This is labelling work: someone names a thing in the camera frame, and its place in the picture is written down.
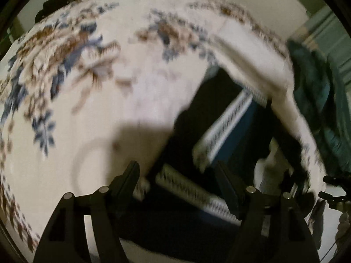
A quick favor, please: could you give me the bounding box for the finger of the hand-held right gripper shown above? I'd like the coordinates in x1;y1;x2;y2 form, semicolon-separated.
323;175;349;189
318;191;347;203

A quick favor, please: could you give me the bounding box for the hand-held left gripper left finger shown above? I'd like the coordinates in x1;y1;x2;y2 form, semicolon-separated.
33;160;141;263

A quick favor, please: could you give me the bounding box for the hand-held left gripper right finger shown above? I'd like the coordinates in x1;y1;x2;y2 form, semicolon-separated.
215;161;321;263

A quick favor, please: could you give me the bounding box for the black grey striped sweater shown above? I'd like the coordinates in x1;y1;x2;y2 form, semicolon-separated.
118;67;316;262

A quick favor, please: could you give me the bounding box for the pile of black clothes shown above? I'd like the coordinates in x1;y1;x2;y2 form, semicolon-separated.
35;0;90;24

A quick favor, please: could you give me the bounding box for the dark green quilt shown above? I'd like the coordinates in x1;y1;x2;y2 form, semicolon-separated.
287;40;351;187

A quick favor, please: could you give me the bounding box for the floral printed blanket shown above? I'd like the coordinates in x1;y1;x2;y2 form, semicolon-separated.
0;0;327;255

